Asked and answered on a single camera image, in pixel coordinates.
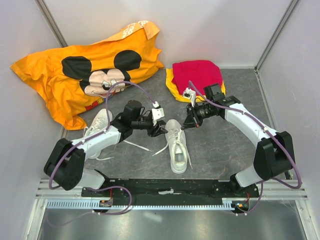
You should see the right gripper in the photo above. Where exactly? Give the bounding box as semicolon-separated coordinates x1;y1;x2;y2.
181;101;214;130

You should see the white sneaker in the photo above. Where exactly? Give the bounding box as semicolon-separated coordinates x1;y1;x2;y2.
153;119;193;174
83;108;153;161

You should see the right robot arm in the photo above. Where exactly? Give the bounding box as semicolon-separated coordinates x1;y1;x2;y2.
182;83;297;197

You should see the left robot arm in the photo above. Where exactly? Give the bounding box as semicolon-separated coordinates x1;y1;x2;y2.
43;100;167;197

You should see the yellow folded cloth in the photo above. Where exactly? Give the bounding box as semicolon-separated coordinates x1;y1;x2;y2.
165;68;226;103

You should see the red folded cloth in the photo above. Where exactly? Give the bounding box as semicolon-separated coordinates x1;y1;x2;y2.
171;60;226;95

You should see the white tape piece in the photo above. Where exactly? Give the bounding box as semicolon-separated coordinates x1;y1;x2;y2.
158;188;181;196

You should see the orange Mickey Mouse bag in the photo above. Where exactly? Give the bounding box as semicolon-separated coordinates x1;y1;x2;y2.
10;20;163;130

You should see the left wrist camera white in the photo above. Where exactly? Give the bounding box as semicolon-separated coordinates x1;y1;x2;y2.
151;107;165;126

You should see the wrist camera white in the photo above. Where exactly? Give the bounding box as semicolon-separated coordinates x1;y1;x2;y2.
182;87;197;107
151;107;165;126

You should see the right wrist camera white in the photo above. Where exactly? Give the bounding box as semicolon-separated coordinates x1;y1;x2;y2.
182;87;197;107

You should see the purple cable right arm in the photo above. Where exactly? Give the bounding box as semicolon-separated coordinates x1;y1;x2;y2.
187;80;303;216

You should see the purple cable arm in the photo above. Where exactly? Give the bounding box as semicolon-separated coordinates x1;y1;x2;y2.
187;80;303;216
46;80;158;227

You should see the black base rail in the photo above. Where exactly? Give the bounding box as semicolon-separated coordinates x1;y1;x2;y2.
81;178;260;206

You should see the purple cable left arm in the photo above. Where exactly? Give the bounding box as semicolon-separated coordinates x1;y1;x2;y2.
46;80;158;227

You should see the slotted cable duct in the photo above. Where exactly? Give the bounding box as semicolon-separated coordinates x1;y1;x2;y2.
46;198;249;211

